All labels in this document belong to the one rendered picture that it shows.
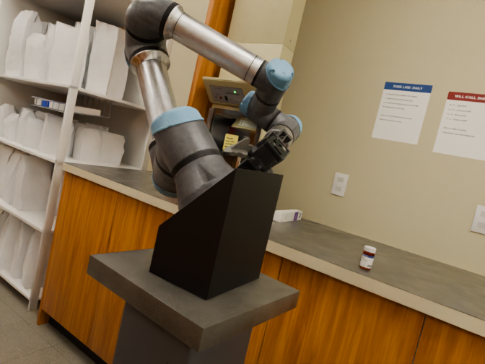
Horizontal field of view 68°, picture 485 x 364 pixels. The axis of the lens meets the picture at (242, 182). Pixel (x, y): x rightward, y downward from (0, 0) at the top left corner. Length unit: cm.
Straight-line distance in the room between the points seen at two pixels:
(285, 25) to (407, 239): 111
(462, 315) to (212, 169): 75
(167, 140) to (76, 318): 151
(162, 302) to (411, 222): 140
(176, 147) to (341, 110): 134
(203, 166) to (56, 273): 164
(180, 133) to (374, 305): 76
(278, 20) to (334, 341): 131
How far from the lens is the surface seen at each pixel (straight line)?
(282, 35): 172
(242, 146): 87
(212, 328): 60
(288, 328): 131
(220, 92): 172
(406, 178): 184
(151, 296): 66
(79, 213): 206
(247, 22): 185
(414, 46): 198
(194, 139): 75
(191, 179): 71
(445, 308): 112
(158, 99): 99
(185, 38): 102
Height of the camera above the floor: 121
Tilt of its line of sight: 5 degrees down
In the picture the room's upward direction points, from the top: 13 degrees clockwise
